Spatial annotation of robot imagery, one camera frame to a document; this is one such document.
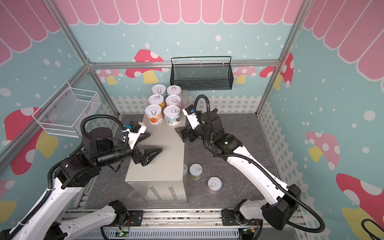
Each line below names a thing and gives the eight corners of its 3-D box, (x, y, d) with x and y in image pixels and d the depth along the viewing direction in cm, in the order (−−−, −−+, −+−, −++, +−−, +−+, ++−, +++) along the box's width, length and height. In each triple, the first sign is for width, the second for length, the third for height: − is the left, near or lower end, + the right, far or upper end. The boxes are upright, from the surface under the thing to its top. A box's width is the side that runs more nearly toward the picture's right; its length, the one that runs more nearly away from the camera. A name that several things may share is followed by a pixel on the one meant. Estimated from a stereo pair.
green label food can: (189, 179, 89) (189, 175, 84) (189, 167, 94) (189, 163, 89) (202, 179, 89) (202, 175, 84) (202, 167, 94) (202, 163, 89)
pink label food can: (207, 193, 84) (208, 190, 79) (207, 180, 89) (208, 176, 83) (221, 193, 84) (222, 190, 79) (219, 180, 89) (221, 176, 83)
